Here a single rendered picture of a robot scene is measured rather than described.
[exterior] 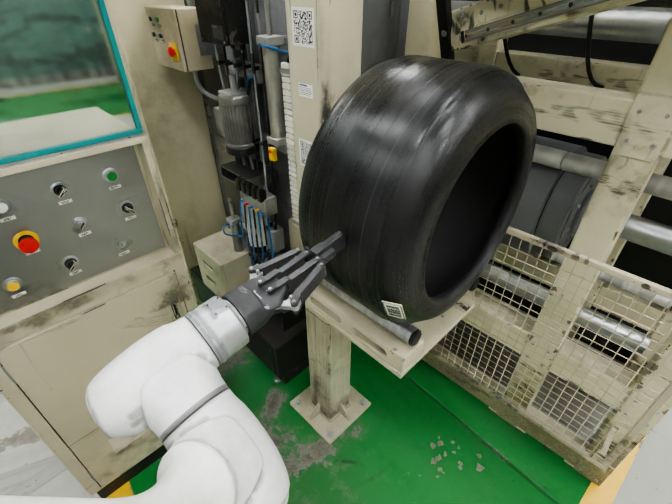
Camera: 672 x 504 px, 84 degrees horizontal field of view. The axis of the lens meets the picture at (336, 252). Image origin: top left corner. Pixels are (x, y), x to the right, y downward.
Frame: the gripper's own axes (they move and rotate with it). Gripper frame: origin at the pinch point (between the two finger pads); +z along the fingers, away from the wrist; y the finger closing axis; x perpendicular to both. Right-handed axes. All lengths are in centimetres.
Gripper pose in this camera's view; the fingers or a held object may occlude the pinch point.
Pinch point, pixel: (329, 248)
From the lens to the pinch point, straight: 67.5
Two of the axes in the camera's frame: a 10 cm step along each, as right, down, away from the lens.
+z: 7.1, -5.3, 4.7
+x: 1.1, 7.4, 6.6
